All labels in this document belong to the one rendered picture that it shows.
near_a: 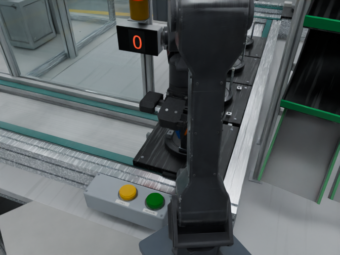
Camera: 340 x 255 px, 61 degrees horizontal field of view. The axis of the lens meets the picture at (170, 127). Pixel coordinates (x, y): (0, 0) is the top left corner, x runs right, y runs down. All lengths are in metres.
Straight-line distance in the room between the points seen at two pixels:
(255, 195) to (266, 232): 0.12
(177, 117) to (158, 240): 0.23
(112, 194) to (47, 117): 0.47
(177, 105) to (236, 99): 0.46
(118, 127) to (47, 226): 0.36
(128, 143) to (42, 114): 0.35
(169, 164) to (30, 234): 0.39
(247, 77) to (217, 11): 0.88
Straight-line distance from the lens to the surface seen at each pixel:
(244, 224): 0.81
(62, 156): 0.85
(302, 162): 0.73
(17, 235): 0.86
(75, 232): 0.81
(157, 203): 0.68
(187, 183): 0.39
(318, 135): 0.74
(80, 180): 0.86
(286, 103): 0.61
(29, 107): 1.17
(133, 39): 0.84
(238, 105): 0.99
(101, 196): 0.73
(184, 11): 0.30
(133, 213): 0.71
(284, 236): 0.82
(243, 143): 0.87
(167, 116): 0.58
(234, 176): 0.78
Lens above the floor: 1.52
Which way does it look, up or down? 39 degrees down
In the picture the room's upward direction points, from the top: straight up
